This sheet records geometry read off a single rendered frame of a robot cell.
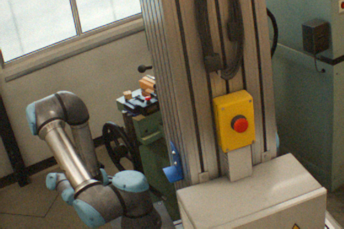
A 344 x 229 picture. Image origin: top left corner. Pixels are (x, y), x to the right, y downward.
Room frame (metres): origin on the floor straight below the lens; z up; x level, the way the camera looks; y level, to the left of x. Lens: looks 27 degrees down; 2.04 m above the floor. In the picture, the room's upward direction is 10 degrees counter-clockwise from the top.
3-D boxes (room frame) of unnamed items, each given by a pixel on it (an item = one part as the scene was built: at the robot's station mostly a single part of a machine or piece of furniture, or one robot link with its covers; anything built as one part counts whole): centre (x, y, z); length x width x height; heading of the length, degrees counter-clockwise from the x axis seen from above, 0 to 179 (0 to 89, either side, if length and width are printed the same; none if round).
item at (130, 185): (1.40, 0.19, 0.98); 0.13 x 0.12 x 0.14; 119
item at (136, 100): (2.03, 0.13, 0.99); 0.13 x 0.11 x 0.06; 32
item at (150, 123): (2.03, 0.14, 0.92); 0.15 x 0.13 x 0.09; 32
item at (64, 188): (1.68, 0.47, 0.82); 0.11 x 0.11 x 0.08; 29
